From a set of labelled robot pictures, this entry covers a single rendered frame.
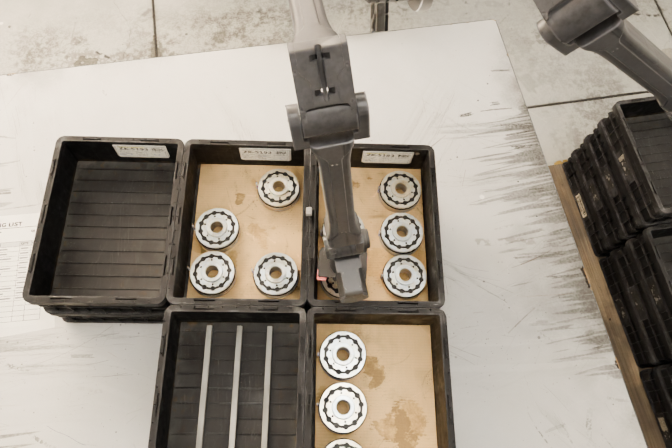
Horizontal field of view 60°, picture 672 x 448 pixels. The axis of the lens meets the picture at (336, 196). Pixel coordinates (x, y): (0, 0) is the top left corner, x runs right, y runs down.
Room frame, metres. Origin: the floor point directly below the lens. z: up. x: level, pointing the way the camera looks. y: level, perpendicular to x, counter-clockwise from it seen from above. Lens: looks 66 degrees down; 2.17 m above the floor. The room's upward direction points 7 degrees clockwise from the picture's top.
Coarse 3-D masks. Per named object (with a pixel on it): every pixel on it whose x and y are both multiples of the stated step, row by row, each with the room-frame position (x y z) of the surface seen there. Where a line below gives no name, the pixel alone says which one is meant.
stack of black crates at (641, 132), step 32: (608, 128) 1.10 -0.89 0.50; (640, 128) 1.12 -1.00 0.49; (576, 160) 1.10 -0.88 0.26; (608, 160) 1.01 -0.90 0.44; (640, 160) 0.94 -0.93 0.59; (576, 192) 1.01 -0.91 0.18; (608, 192) 0.92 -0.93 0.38; (640, 192) 0.86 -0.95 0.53; (608, 224) 0.84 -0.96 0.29; (640, 224) 0.77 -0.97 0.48
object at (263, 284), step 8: (264, 256) 0.40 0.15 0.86; (272, 256) 0.41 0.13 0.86; (280, 256) 0.41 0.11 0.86; (288, 256) 0.41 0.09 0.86; (256, 264) 0.38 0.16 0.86; (264, 264) 0.39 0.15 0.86; (288, 264) 0.39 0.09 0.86; (256, 272) 0.36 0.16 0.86; (264, 272) 0.37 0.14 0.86; (288, 272) 0.37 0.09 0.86; (296, 272) 0.38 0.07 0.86; (256, 280) 0.35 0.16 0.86; (264, 280) 0.35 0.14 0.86; (288, 280) 0.35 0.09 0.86; (296, 280) 0.36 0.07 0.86; (264, 288) 0.33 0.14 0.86; (272, 288) 0.33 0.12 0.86; (280, 288) 0.33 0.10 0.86; (288, 288) 0.34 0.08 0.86
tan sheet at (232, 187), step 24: (216, 168) 0.63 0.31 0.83; (240, 168) 0.64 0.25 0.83; (264, 168) 0.65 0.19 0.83; (288, 168) 0.65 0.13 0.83; (216, 192) 0.56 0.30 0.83; (240, 192) 0.57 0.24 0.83; (240, 216) 0.51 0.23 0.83; (264, 216) 0.52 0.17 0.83; (288, 216) 0.52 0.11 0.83; (240, 240) 0.45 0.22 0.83; (264, 240) 0.45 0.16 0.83; (288, 240) 0.46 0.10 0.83; (240, 264) 0.39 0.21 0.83; (192, 288) 0.32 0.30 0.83; (240, 288) 0.33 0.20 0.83
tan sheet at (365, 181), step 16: (352, 176) 0.65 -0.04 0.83; (368, 176) 0.66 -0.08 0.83; (384, 176) 0.66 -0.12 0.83; (416, 176) 0.67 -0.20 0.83; (320, 192) 0.60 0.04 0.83; (368, 192) 0.61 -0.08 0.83; (400, 192) 0.62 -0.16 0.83; (320, 208) 0.55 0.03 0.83; (368, 208) 0.57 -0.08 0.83; (384, 208) 0.57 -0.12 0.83; (416, 208) 0.58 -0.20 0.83; (320, 224) 0.51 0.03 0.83; (368, 224) 0.53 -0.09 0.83; (320, 240) 0.47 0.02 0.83; (368, 256) 0.44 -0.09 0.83; (384, 256) 0.45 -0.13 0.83; (416, 256) 0.46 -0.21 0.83; (368, 272) 0.40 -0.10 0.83; (320, 288) 0.35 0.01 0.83; (368, 288) 0.37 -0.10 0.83
